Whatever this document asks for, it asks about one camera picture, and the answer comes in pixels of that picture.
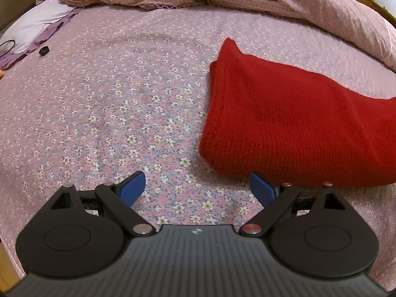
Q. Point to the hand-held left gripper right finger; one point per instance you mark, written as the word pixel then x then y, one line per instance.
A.
pixel 261 189

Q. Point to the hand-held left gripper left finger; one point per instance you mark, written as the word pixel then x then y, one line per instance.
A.
pixel 133 188

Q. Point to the red knitted sweater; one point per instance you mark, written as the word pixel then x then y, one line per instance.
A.
pixel 294 114

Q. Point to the pink floral bed sheet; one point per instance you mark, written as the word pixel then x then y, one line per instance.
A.
pixel 108 99

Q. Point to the small black object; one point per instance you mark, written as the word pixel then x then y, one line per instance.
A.
pixel 44 50

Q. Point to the white pillow with purple trim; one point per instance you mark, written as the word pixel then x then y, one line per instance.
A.
pixel 34 24

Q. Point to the pink floral quilt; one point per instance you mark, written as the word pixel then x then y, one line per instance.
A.
pixel 309 3

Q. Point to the wooden bed frame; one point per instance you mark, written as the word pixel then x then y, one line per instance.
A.
pixel 7 266

